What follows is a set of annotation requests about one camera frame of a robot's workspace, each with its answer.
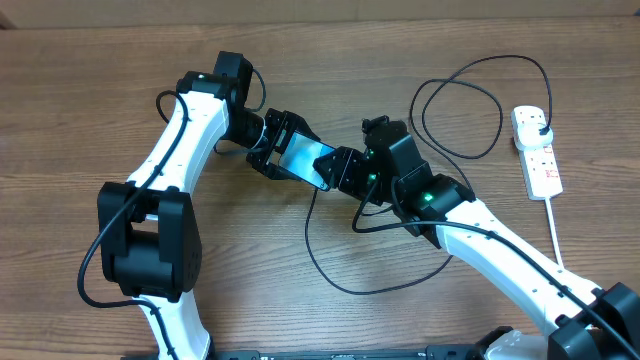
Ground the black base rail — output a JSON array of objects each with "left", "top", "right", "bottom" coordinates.
[{"left": 213, "top": 344, "right": 484, "bottom": 360}]

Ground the white charger plug adapter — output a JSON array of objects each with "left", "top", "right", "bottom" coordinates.
[{"left": 514, "top": 123, "right": 554, "bottom": 151}]

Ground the Galaxy S24 smartphone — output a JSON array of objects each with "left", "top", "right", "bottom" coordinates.
[{"left": 278, "top": 132, "right": 334, "bottom": 191}]

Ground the white power strip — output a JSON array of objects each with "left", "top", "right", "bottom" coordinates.
[{"left": 510, "top": 105, "right": 563, "bottom": 200}]

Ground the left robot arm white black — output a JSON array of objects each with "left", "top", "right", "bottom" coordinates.
[{"left": 88, "top": 51, "right": 322, "bottom": 359}]

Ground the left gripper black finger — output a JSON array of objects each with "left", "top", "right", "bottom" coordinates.
[
  {"left": 260, "top": 163, "right": 302, "bottom": 181},
  {"left": 287, "top": 113, "right": 321, "bottom": 142}
]

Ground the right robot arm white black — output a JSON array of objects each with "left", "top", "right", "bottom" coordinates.
[{"left": 313, "top": 119, "right": 639, "bottom": 359}]

